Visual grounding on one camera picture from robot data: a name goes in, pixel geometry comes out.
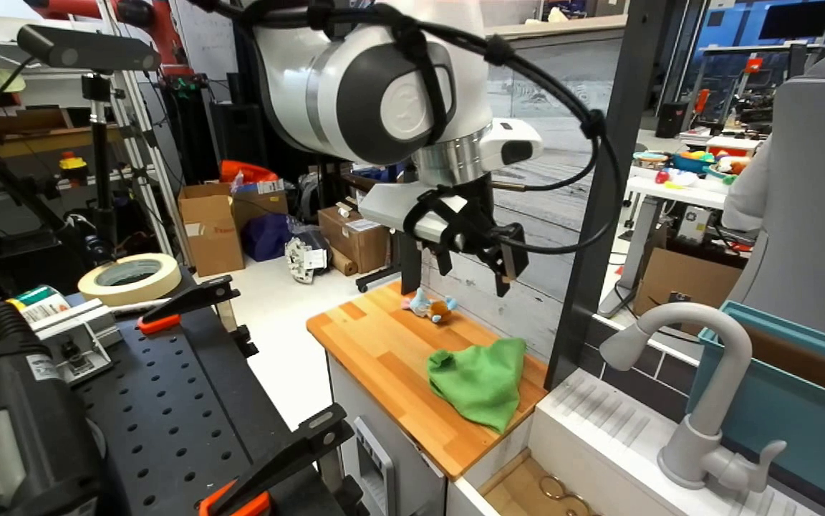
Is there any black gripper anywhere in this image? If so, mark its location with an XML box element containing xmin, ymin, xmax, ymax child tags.
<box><xmin>400</xmin><ymin>182</ymin><xmax>532</xmax><ymax>298</ymax></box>

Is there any grey toy faucet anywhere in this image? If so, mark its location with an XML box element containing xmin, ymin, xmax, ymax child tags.
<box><xmin>595</xmin><ymin>298</ymin><xmax>788</xmax><ymax>499</ymax></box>

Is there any grey wood backsplash panel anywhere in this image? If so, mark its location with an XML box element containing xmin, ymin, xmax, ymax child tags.
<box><xmin>418</xmin><ymin>37</ymin><xmax>625</xmax><ymax>362</ymax></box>

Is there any green cloth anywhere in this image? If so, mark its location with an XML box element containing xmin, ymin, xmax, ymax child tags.
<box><xmin>423</xmin><ymin>337</ymin><xmax>531</xmax><ymax>437</ymax></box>

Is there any cardboard box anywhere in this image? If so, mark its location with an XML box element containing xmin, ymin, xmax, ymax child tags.
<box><xmin>177</xmin><ymin>182</ymin><xmax>249</xmax><ymax>278</ymax></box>
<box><xmin>316</xmin><ymin>200</ymin><xmax>396</xmax><ymax>278</ymax></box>
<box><xmin>631</xmin><ymin>245</ymin><xmax>748</xmax><ymax>319</ymax></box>
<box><xmin>230</xmin><ymin>183</ymin><xmax>291</xmax><ymax>233</ymax></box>

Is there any wooden countertop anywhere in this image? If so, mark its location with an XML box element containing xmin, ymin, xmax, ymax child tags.
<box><xmin>307</xmin><ymin>282</ymin><xmax>816</xmax><ymax>516</ymax></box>

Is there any white black floor gadget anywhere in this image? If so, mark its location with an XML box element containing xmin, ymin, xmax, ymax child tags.
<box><xmin>283</xmin><ymin>233</ymin><xmax>332</xmax><ymax>285</ymax></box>

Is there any white sink basin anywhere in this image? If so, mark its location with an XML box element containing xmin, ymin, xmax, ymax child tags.
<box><xmin>443</xmin><ymin>368</ymin><xmax>816</xmax><ymax>516</ymax></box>

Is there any dark blue bag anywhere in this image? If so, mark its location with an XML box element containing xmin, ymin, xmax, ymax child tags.
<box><xmin>241</xmin><ymin>210</ymin><xmax>294</xmax><ymax>265</ymax></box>

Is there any dark grey tile panel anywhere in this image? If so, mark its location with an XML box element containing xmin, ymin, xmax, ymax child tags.
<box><xmin>574</xmin><ymin>305</ymin><xmax>710</xmax><ymax>424</ymax></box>

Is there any orange bag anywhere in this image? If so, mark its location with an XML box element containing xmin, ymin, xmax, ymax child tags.
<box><xmin>217</xmin><ymin>159</ymin><xmax>280</xmax><ymax>189</ymax></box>

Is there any black orange bar clamp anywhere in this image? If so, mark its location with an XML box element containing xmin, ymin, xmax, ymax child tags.
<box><xmin>135</xmin><ymin>272</ymin><xmax>243</xmax><ymax>338</ymax></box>
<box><xmin>196</xmin><ymin>401</ymin><xmax>356</xmax><ymax>516</ymax></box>

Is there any black perforated workbench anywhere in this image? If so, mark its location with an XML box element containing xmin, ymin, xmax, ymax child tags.
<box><xmin>0</xmin><ymin>301</ymin><xmax>357</xmax><ymax>516</ymax></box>

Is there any teal plastic bin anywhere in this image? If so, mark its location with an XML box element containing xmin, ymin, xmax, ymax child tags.
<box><xmin>687</xmin><ymin>298</ymin><xmax>825</xmax><ymax>514</ymax></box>

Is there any beige masking tape roll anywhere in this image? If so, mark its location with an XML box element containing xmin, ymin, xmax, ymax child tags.
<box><xmin>77</xmin><ymin>249</ymin><xmax>187</xmax><ymax>309</ymax></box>

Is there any green yellow labelled box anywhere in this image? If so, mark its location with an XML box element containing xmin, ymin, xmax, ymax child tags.
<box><xmin>5</xmin><ymin>282</ymin><xmax>87</xmax><ymax>332</ymax></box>

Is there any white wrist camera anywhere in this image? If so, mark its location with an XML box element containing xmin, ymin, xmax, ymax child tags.
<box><xmin>479</xmin><ymin>117</ymin><xmax>548</xmax><ymax>175</ymax></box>

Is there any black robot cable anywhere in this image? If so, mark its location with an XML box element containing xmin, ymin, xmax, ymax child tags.
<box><xmin>196</xmin><ymin>0</ymin><xmax>621</xmax><ymax>258</ymax></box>

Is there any aluminium ladder frame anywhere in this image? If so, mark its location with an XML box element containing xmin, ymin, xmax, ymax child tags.
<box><xmin>105</xmin><ymin>70</ymin><xmax>193</xmax><ymax>268</ymax></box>

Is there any black stereo camera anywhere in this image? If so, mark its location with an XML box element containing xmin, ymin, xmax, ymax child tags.
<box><xmin>14</xmin><ymin>24</ymin><xmax>164</xmax><ymax>74</ymax></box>

